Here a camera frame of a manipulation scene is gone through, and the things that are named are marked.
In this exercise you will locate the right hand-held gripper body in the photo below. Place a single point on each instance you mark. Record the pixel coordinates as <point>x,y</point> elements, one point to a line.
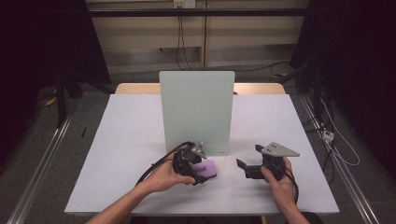
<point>275,152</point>

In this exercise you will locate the white table cover sheet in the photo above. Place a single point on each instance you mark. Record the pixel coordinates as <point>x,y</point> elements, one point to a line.
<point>124,124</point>

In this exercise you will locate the black marker pen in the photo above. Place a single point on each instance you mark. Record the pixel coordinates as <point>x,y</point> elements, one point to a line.
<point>83,132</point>

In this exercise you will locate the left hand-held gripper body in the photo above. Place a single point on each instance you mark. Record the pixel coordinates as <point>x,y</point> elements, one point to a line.
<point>183,160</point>

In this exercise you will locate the white wall outlet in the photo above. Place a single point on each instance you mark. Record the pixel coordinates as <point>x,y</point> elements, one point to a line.
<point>184,3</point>

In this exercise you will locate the person's left hand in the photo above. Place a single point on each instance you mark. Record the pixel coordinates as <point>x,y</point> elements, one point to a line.
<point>162,180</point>

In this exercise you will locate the black horizontal bar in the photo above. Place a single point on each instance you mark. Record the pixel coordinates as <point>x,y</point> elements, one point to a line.
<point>140,12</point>

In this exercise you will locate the person's right hand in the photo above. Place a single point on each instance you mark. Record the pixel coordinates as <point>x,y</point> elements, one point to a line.
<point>280,189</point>

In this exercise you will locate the dark curtain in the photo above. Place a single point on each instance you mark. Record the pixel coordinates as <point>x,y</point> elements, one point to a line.
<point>40,40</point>
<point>358,62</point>

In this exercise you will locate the purple whiteboard eraser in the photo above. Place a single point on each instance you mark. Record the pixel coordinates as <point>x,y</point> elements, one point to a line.
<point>205,168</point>

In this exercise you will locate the wooden table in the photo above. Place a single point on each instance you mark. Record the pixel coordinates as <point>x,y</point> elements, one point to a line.
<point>137,88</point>

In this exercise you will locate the black metal stand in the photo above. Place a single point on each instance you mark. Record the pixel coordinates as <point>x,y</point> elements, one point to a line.
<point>60,99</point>

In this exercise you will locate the frosted glass whiteboard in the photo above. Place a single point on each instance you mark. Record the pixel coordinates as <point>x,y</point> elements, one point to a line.
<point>202,102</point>

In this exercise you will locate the metal floor rail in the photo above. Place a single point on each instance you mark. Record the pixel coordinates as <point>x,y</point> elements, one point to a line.
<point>37,177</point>
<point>342,174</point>

